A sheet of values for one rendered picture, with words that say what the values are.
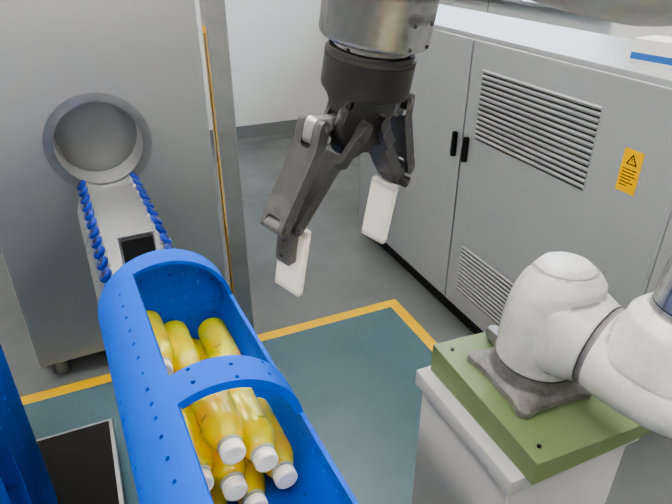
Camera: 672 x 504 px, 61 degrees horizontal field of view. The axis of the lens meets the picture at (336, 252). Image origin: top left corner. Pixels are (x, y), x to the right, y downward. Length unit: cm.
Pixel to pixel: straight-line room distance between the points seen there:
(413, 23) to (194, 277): 98
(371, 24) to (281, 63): 539
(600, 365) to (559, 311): 11
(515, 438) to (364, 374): 172
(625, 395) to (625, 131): 123
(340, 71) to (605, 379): 73
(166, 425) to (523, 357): 63
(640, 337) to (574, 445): 25
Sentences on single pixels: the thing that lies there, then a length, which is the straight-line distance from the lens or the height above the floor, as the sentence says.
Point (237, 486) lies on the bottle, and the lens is 98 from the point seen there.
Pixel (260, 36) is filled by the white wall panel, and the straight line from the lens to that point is 572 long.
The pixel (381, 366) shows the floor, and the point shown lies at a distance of 280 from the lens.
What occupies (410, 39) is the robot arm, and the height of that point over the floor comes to 176.
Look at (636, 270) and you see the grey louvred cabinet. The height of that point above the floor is 84.
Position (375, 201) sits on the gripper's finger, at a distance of 60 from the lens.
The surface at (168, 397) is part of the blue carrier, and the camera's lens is 92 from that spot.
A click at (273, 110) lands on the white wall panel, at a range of 589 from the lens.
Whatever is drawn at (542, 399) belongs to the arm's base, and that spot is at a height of 107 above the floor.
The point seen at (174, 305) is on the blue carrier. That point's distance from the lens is 135.
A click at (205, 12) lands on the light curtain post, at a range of 173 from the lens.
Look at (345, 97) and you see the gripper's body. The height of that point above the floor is 172.
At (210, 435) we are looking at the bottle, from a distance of 94.
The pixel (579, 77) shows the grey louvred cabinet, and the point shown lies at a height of 139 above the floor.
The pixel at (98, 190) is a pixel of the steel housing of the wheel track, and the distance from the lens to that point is 248.
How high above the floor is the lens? 183
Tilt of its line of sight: 29 degrees down
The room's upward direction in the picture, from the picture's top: straight up
